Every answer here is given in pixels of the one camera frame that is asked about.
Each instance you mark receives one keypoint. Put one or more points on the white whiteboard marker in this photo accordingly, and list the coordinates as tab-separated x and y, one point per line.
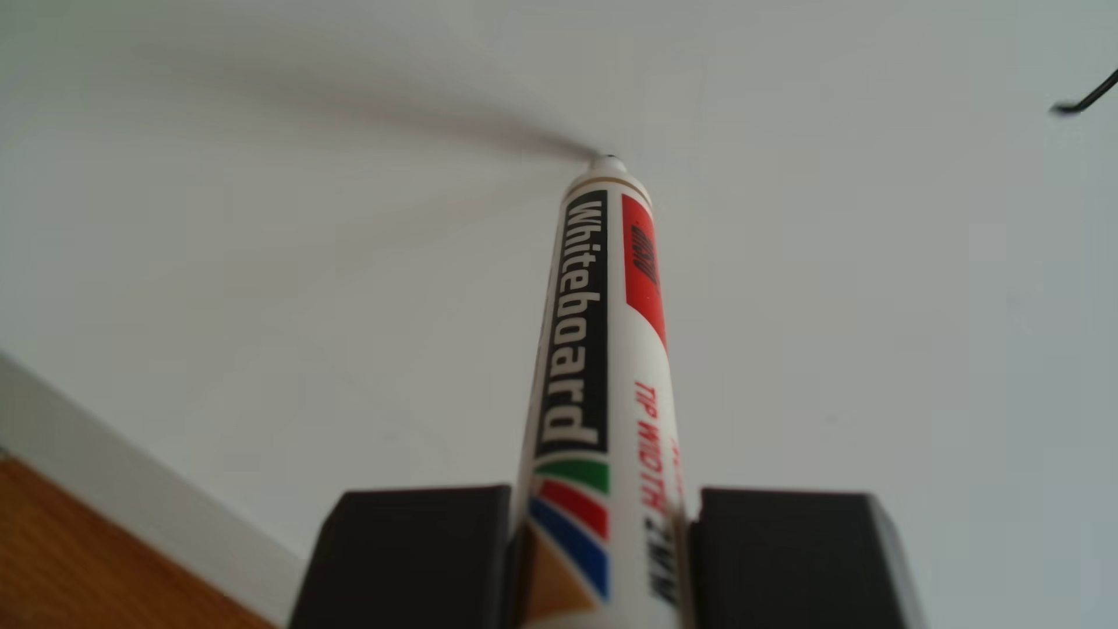
603	349

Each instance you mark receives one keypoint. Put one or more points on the white whiteboard with aluminium frame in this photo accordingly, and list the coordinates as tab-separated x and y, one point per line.
262	262

